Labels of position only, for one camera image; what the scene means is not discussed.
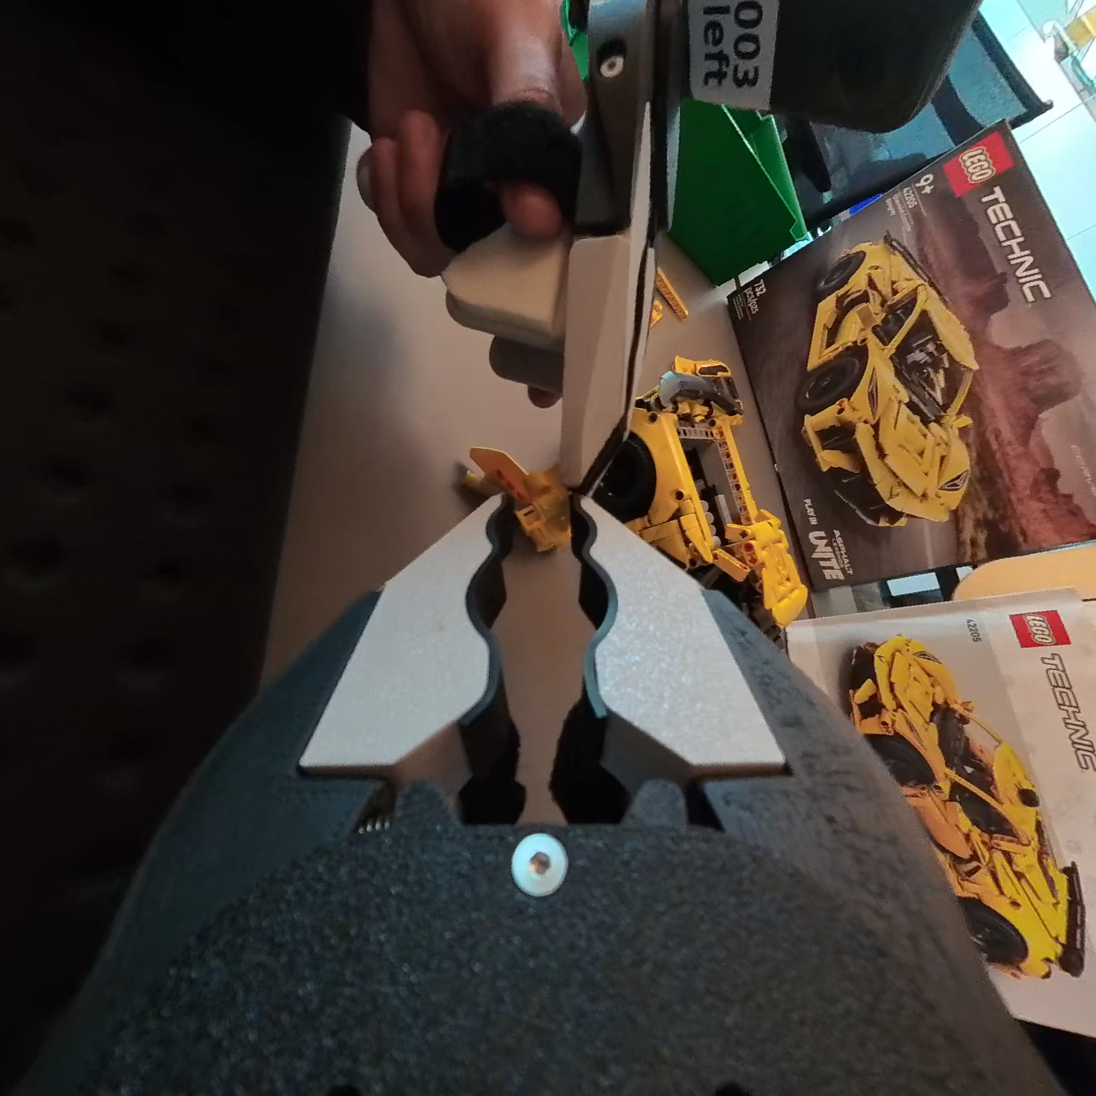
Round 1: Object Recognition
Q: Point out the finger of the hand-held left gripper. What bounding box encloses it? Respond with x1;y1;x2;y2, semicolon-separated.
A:
559;224;659;499

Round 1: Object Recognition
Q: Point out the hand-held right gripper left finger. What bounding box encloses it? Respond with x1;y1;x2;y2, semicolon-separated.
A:
298;491;521;784

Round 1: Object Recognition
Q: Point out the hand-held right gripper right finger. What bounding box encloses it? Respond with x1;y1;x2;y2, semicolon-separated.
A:
557;494;790;784

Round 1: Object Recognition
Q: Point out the small yellow brick assembly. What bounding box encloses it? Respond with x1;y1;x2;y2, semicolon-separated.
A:
462;444;573;553

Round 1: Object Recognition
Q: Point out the grey desk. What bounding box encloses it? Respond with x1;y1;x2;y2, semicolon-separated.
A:
261;119;801;823

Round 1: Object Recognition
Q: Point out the person's left hand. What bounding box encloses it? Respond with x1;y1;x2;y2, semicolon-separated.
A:
355;0;590;410

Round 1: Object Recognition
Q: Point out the yellow toy brick car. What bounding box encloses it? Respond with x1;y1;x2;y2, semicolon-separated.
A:
591;354;810;639

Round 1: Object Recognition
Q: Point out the green plastic bin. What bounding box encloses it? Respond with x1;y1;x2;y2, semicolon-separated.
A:
561;0;810;288

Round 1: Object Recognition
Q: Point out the white instruction booklet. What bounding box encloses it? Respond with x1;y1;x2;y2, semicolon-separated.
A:
786;585;1096;1038

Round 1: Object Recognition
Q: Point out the dark toy car box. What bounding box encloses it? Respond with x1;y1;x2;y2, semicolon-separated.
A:
726;119;1096;593

